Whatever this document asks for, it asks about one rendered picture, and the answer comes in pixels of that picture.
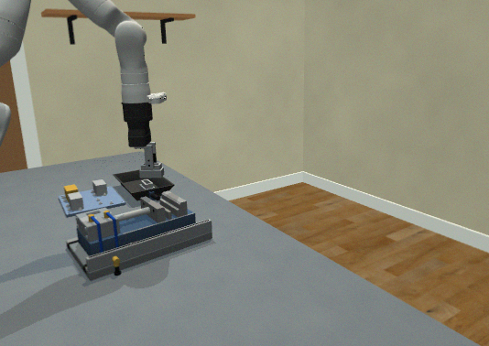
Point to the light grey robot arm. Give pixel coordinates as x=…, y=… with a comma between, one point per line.
x=129, y=36

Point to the small orange block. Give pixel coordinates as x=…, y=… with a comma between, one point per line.
x=70, y=189

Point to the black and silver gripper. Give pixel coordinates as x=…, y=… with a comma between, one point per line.
x=137, y=103

